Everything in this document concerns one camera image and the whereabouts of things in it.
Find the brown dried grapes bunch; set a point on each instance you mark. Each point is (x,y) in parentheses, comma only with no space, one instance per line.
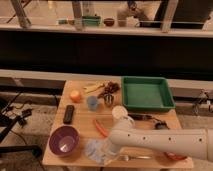
(110,88)

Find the green plastic tray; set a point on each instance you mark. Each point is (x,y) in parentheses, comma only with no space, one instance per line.
(146,94)

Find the white paper cup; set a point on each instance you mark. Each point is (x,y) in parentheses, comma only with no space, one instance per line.
(119,112)

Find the orange-red bowl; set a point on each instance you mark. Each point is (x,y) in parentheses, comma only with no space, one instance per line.
(175,157)

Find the black remote control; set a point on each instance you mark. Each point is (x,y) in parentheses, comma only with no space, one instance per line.
(68,114)

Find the yellow banana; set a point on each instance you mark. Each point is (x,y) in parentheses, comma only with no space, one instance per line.
(93,87)

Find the blue plastic cup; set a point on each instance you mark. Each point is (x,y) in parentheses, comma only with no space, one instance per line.
(92,102)

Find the background red bowl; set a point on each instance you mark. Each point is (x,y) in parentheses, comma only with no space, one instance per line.
(109,22)

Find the blue-grey towel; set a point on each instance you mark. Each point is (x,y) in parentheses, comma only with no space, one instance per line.
(94,151)

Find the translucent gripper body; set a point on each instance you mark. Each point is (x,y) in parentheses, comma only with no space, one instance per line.
(107,151)

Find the silver fork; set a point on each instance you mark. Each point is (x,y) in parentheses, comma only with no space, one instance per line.
(128,157)

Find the background green container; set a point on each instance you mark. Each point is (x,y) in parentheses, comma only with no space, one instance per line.
(91,20)

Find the small metal clip tool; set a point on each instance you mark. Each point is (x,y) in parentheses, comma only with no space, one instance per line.
(160,125)

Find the orange fruit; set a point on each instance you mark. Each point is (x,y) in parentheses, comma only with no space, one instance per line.
(75,96)

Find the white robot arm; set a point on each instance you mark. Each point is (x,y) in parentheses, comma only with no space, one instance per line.
(195,143)

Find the orange carrot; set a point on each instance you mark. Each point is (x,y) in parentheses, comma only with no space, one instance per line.
(100,128)

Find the purple bowl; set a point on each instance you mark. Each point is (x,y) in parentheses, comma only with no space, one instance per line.
(63,141)

